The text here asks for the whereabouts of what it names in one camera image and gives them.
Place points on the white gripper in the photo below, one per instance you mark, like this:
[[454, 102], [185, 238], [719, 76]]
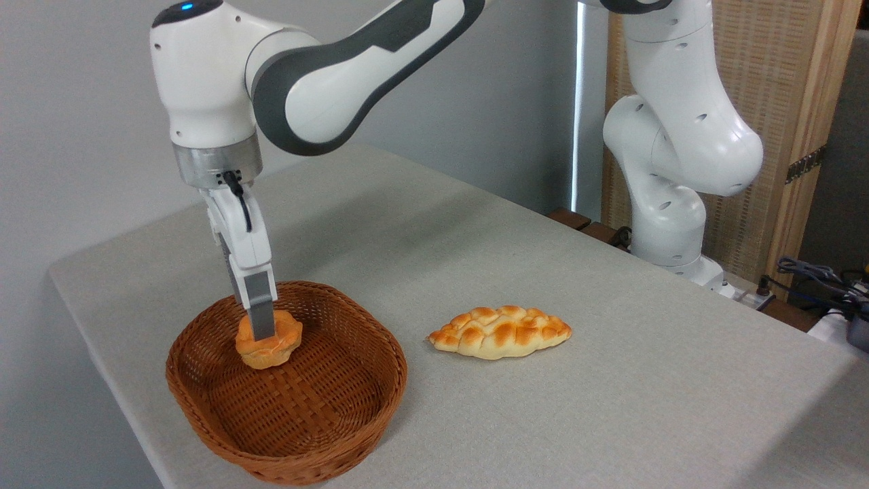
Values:
[[244, 238]]

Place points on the round orange bread roll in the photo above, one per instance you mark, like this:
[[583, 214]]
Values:
[[268, 353]]

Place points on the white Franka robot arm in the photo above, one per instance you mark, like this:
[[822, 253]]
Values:
[[204, 81]]

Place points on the brown woven wicker basket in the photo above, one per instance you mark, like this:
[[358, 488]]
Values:
[[319, 407]]

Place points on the long braided bread loaf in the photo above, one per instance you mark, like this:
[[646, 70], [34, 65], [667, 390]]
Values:
[[499, 333]]

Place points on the white power strip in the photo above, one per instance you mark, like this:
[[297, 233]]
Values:
[[750, 297]]

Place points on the black plug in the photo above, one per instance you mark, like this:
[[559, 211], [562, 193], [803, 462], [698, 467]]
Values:
[[764, 285]]

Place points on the dark metal screen hinge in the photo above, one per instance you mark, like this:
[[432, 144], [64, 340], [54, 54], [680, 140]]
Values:
[[806, 164]]

